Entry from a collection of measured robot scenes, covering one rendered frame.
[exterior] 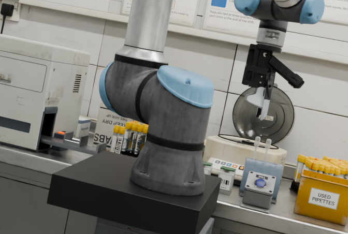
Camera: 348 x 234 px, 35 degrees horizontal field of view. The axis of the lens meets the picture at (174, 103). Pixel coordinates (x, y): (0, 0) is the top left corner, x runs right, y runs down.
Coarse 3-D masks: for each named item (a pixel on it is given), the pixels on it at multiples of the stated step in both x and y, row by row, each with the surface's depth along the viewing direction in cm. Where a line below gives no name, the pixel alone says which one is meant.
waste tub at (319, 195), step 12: (300, 180) 139; (312, 180) 139; (324, 180) 138; (336, 180) 149; (300, 192) 139; (312, 192) 139; (324, 192) 138; (336, 192) 137; (300, 204) 139; (312, 204) 139; (324, 204) 138; (336, 204) 137; (312, 216) 139; (324, 216) 138; (336, 216) 137
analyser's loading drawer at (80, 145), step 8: (40, 136) 155; (48, 136) 157; (64, 136) 150; (72, 136) 156; (88, 136) 154; (56, 144) 151; (64, 144) 150; (72, 144) 150; (80, 144) 150; (104, 144) 152; (88, 152) 149; (96, 152) 148
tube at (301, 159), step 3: (300, 156) 173; (303, 156) 173; (300, 159) 173; (303, 159) 173; (300, 162) 173; (300, 165) 173; (297, 168) 174; (300, 168) 173; (297, 171) 173; (300, 171) 173; (297, 174) 173; (297, 177) 173; (297, 180) 173; (297, 183) 174
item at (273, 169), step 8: (248, 160) 149; (256, 160) 149; (248, 168) 149; (256, 168) 149; (264, 168) 148; (272, 168) 148; (280, 168) 148; (280, 176) 148; (240, 184) 152; (240, 192) 148; (272, 200) 147
